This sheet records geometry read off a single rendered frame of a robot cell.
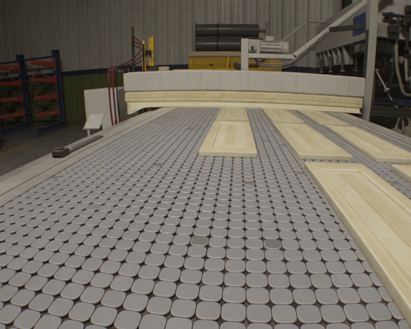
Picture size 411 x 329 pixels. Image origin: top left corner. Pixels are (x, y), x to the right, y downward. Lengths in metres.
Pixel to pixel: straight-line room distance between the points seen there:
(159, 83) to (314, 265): 2.31
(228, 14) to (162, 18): 1.60
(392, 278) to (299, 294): 0.13
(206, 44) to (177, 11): 1.44
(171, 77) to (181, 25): 4.50
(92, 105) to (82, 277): 2.94
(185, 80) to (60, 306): 2.30
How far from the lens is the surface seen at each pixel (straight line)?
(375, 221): 0.57
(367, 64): 3.02
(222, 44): 6.02
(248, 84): 2.48
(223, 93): 2.49
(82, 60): 7.91
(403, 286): 0.41
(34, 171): 0.93
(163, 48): 7.04
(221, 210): 0.56
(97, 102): 3.24
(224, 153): 0.91
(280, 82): 2.51
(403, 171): 0.92
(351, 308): 0.38
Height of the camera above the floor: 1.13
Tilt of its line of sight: 18 degrees down
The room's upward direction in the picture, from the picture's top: straight up
